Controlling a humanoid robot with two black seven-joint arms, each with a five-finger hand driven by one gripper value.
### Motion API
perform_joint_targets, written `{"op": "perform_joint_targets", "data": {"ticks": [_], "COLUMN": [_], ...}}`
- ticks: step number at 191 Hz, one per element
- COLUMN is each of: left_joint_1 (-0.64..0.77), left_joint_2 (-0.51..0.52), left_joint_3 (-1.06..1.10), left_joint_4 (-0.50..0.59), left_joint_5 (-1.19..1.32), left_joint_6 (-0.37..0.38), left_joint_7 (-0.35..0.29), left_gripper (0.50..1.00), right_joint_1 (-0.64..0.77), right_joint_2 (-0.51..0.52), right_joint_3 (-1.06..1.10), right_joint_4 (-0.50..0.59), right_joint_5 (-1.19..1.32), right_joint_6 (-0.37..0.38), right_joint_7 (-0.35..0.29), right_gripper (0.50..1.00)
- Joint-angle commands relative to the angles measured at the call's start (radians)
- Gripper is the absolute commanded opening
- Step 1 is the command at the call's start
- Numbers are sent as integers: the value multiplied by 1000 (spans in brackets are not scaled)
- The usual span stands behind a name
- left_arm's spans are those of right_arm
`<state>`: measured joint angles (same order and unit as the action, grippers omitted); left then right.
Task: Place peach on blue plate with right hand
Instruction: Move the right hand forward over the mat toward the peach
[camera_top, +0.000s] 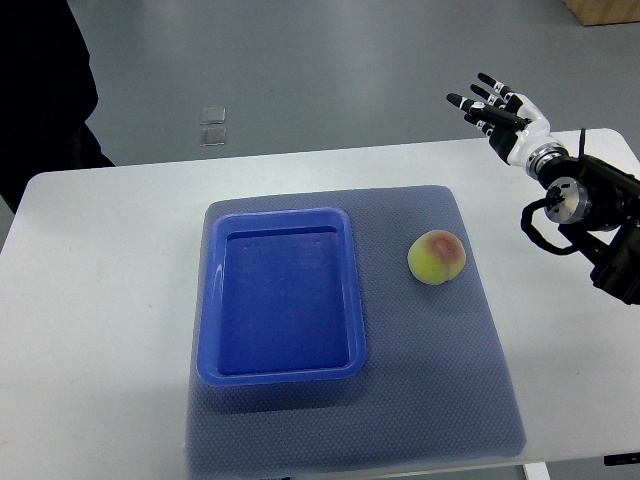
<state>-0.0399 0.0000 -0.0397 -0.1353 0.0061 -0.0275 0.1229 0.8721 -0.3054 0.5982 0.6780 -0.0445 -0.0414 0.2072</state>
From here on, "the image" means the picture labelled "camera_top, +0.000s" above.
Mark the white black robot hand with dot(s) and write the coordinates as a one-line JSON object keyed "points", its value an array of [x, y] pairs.
{"points": [[513, 124]]}

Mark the yellow pink peach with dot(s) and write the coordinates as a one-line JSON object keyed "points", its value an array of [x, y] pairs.
{"points": [[436, 257]]}

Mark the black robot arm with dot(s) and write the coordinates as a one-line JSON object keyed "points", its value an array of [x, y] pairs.
{"points": [[596, 208]]}

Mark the upper square floor plate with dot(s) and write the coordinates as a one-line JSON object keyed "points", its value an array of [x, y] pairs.
{"points": [[212, 115]]}

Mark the square floor plate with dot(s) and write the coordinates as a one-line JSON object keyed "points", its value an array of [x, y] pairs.
{"points": [[212, 115], [213, 136]]}

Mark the lower square floor plate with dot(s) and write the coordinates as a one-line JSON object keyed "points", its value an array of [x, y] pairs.
{"points": [[213, 136]]}

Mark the brown cardboard box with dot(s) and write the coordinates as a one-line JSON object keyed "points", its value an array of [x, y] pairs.
{"points": [[604, 12]]}

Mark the blue grey mesh mat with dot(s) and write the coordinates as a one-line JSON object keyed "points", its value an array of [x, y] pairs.
{"points": [[435, 387]]}

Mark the blue plastic tray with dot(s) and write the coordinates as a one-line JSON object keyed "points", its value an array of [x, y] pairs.
{"points": [[281, 300]]}

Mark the person in black clothing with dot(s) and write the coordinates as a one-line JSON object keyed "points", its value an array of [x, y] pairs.
{"points": [[48, 92]]}

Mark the black table bracket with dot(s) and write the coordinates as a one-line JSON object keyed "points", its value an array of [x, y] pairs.
{"points": [[622, 459]]}

